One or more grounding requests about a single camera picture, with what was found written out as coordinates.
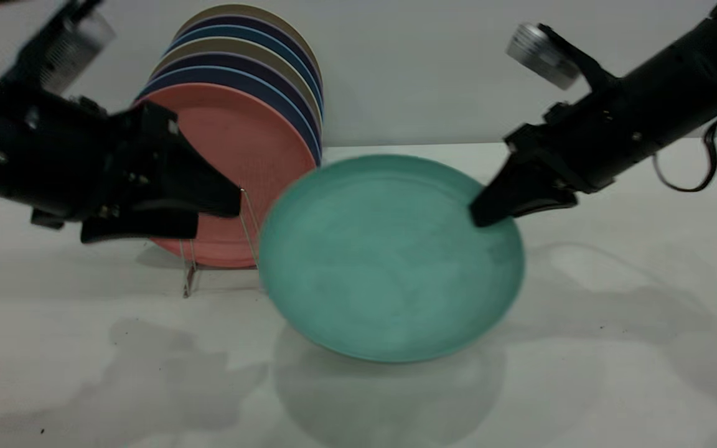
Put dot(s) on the pink round plate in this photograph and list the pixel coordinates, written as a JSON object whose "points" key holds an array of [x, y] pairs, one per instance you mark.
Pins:
{"points": [[240, 137]]}

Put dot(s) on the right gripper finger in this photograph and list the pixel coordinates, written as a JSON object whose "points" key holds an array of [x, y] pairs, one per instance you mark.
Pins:
{"points": [[551, 204], [514, 186]]}

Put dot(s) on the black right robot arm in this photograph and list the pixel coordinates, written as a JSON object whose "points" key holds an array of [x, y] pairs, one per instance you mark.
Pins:
{"points": [[688, 68]]}

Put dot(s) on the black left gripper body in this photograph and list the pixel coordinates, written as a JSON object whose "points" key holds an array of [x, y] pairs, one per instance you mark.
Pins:
{"points": [[128, 155]]}

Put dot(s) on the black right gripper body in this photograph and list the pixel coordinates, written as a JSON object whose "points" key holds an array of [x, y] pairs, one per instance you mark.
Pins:
{"points": [[582, 143]]}

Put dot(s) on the dark purple round plate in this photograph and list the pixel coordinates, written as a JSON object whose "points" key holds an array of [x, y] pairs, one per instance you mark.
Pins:
{"points": [[240, 20], [234, 60]]}

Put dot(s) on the green round plate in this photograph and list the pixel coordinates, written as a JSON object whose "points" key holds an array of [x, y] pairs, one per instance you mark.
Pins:
{"points": [[383, 261]]}

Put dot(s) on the beige round plate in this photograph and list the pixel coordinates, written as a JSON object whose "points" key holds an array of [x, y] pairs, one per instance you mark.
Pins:
{"points": [[228, 45], [234, 9]]}

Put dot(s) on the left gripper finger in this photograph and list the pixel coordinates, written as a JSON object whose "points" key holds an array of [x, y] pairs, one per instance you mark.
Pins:
{"points": [[140, 225], [203, 190]]}

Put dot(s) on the teal blue round plate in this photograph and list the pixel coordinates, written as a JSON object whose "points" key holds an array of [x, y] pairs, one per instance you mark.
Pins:
{"points": [[234, 31]]}

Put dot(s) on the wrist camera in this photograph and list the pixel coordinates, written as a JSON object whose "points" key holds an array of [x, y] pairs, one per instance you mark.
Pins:
{"points": [[539, 53], [69, 46]]}

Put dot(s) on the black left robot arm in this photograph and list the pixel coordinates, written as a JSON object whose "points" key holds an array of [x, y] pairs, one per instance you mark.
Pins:
{"points": [[10, 149]]}

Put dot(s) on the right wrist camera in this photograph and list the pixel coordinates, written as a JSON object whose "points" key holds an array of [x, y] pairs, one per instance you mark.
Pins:
{"points": [[539, 53]]}

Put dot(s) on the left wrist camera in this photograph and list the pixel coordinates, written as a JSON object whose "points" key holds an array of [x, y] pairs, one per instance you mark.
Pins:
{"points": [[69, 46]]}

